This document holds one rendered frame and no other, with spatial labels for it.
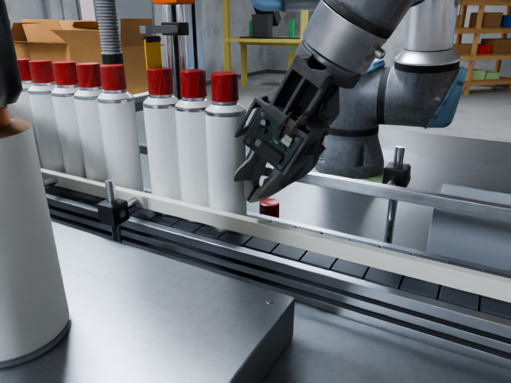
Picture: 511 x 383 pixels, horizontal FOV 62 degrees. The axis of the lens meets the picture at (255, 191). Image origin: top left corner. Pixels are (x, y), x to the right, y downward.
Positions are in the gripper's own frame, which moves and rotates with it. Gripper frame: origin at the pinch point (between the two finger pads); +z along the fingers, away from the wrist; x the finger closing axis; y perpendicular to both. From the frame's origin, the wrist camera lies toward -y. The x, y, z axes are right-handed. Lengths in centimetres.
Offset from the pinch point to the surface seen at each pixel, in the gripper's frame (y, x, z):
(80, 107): 2.9, -28.6, 6.1
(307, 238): 4.7, 9.3, -2.6
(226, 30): -598, -331, 186
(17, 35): -121, -200, 101
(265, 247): 3.9, 5.8, 2.9
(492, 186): -48, 30, -5
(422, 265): 4.7, 20.1, -9.0
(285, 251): 3.6, 8.1, 1.7
